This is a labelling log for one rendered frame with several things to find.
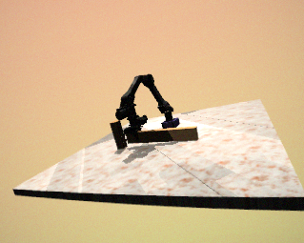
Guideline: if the wooden plank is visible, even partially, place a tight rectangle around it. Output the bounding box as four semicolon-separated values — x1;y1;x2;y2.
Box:
124;126;199;144

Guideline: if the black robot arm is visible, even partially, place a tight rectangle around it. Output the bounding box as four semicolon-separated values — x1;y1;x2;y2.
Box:
115;74;174;125

